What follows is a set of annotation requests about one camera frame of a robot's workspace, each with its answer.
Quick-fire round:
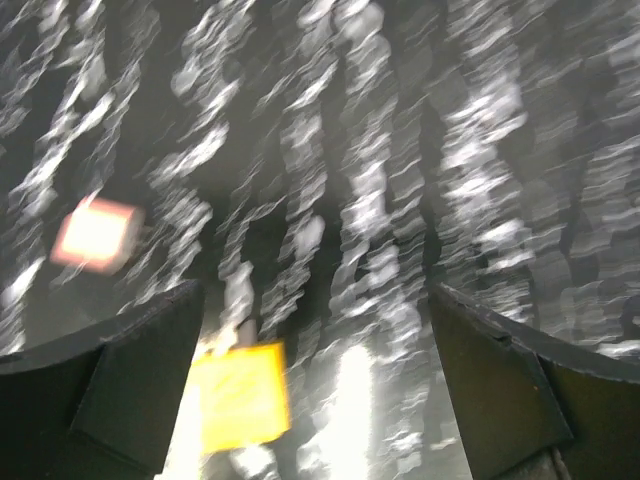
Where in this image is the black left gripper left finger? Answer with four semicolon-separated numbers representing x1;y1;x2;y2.
1;280;205;479

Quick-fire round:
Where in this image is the yellow socket block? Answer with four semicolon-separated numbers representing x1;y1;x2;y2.
188;341;291;454

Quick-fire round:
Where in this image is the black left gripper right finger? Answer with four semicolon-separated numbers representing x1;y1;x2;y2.
429;284;639;479

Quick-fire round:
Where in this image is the pink plug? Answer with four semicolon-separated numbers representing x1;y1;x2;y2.
49;196;145;274

